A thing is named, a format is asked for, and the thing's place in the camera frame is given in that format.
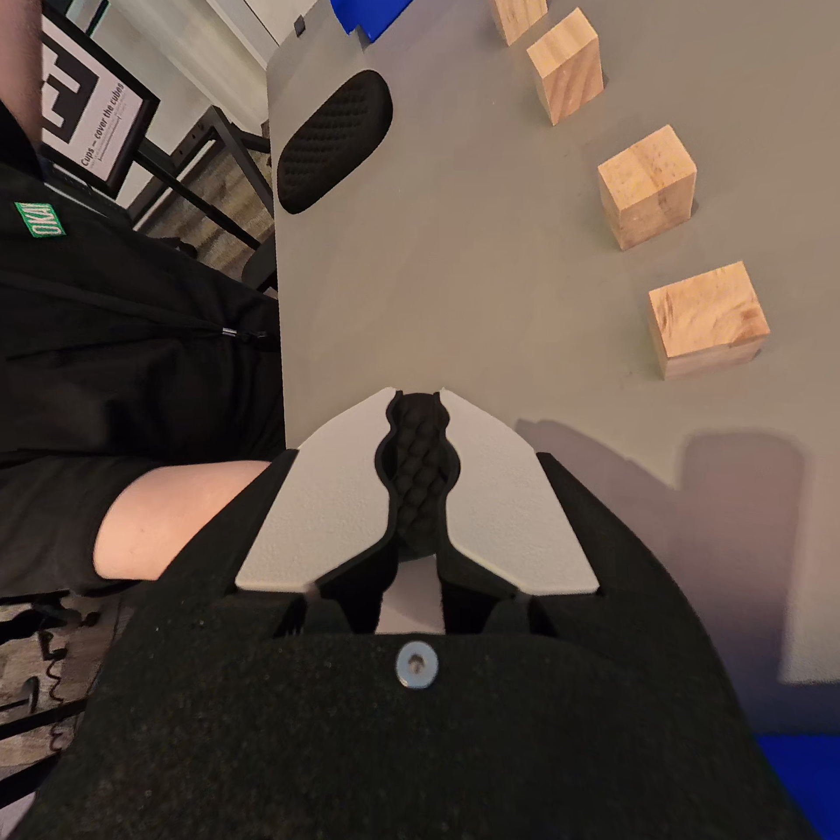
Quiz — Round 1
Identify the light wooden cube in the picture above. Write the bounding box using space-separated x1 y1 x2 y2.
489 0 549 47
597 125 698 252
648 261 771 382
525 8 605 127

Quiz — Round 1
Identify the black metal table frame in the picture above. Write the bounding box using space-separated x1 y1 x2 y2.
128 105 275 250

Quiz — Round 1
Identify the person's right forearm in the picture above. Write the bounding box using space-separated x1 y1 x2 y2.
94 459 273 581

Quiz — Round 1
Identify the black zip jacket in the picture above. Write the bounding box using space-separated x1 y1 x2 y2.
0 101 286 598

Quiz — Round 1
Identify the person's left forearm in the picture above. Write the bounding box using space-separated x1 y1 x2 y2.
0 0 43 142

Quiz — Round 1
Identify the blue plastic bin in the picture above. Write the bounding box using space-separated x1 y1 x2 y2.
755 731 840 840
330 0 414 37

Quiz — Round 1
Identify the black framed task sign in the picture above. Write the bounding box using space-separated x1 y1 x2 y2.
39 5 161 199

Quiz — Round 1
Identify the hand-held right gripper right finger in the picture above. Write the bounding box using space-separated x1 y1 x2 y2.
432 388 601 635

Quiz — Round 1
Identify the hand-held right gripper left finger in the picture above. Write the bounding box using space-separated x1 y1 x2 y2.
234 386 403 634

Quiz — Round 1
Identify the black coiled cable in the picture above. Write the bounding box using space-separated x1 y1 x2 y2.
38 629 68 752

